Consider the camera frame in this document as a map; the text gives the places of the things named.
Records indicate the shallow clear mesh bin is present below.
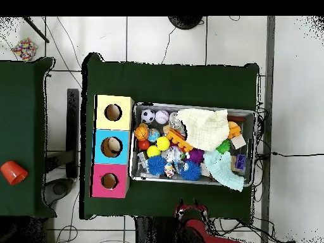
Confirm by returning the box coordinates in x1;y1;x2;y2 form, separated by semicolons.
130;103;256;188

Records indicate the small baseball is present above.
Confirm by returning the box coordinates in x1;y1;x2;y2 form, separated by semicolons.
154;109;170;125

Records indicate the wooden box with three holes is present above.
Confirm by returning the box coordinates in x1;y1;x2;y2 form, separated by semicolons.
90;94;135;199

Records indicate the red cup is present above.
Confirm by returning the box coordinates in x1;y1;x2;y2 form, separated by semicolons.
0;160;28;186

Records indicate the small orange basketball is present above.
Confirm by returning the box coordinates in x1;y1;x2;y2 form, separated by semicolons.
134;125;150;142

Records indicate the blue spiky ball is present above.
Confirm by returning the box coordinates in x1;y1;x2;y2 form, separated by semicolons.
146;154;168;177
180;160;203;182

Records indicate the dark green table cloth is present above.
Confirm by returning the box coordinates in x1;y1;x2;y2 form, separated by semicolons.
80;53;260;223

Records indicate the green covered side table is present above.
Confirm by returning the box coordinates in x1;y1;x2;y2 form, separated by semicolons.
0;56;55;220

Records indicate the black round stand base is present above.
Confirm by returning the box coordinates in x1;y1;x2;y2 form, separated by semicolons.
168;16;204;30

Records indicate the large yellow ball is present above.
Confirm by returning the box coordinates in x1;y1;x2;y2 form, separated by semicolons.
156;136;171;152

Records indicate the globe print ball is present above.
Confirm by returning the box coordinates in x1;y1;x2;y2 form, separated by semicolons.
147;128;161;144

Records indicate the mint green cloth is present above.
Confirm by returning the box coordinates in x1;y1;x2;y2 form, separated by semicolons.
203;149;245;193

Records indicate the cream waffle cloth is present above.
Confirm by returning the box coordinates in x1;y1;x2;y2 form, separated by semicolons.
177;108;231;153

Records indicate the small soccer ball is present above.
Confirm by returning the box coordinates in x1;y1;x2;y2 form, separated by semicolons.
140;108;156;125

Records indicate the small yellow ball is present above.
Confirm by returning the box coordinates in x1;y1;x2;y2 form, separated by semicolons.
146;145;161;158

